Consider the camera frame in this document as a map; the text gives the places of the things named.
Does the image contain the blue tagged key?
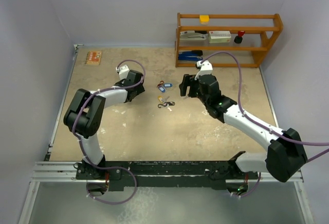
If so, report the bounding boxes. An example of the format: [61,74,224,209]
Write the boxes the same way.
[163,83,173,88]
[158,86,166,92]

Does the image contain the yellow tagged key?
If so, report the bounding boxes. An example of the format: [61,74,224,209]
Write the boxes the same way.
[158,96,169,103]

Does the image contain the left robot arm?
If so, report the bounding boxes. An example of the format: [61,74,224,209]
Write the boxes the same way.
[63,70,145,179]

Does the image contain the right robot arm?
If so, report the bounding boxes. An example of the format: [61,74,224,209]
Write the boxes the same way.
[179,74,307,182]

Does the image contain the blue black stapler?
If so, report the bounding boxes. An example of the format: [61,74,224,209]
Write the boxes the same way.
[178,50,203,62]

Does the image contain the orange spiral notepad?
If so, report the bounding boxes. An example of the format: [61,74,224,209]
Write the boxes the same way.
[85,51,102,66]

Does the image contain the white grey stapler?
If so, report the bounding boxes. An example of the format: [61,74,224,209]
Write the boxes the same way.
[179,30,208,41]

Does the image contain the white red box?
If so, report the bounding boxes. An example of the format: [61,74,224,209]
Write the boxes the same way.
[208,31,231,43]

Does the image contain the red black stamp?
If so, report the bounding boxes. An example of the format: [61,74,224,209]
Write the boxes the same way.
[234,31,245,44]

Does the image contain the yellow lidded container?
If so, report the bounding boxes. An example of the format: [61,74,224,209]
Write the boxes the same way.
[199,14,210,25]

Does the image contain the wooden shelf rack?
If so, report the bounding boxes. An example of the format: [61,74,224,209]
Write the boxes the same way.
[175,13,284,68]

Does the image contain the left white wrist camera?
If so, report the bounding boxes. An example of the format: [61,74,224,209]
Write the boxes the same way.
[116,64,130,80]

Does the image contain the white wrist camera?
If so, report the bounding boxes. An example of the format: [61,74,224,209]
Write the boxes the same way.
[195,60,213,80]
[116,64,130,80]

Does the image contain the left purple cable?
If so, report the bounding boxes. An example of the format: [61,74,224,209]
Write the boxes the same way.
[71,59,147,171]

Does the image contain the purple cable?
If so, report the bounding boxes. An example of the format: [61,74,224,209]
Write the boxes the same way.
[200,51,329,163]
[71,59,147,171]

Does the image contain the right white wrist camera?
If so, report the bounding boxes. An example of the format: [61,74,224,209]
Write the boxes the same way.
[195,60,213,80]

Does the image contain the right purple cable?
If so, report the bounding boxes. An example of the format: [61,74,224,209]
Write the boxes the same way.
[200,51,329,163]

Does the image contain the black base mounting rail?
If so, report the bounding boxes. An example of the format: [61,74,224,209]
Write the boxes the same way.
[74,160,258,192]

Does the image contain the aluminium frame rail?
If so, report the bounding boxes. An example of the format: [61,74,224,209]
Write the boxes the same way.
[29,161,80,183]

